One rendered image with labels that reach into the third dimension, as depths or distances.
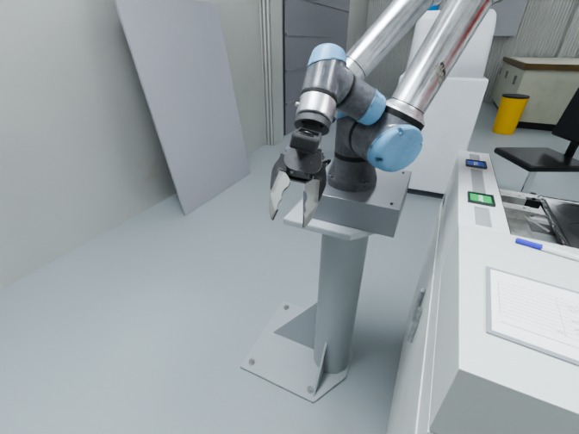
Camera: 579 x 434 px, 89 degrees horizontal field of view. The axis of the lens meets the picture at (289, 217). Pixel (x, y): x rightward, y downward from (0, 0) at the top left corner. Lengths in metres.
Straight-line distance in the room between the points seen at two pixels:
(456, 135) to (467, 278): 2.42
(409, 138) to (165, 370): 1.39
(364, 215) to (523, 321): 0.46
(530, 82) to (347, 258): 5.72
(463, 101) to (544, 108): 3.79
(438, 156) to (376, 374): 2.00
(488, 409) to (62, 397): 1.58
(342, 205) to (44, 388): 1.50
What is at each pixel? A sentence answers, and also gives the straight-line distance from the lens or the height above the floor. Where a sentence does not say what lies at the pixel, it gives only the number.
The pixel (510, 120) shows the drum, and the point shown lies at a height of 0.23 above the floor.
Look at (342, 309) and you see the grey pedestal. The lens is 1.17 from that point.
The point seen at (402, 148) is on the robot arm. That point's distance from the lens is 0.73.
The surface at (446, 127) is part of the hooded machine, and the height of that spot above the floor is 0.67.
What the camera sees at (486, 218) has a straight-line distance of 0.77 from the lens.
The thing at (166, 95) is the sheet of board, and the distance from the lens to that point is 2.59.
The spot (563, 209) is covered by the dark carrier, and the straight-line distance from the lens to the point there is 1.08.
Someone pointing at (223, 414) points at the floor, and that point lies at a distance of 1.45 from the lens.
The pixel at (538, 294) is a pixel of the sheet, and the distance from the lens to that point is 0.58.
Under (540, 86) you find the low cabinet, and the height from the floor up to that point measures 0.67.
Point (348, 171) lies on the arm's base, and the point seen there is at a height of 0.97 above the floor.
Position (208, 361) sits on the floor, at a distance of 1.58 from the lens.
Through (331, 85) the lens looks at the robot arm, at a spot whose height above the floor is 1.21.
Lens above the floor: 1.29
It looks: 31 degrees down
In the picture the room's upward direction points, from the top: straight up
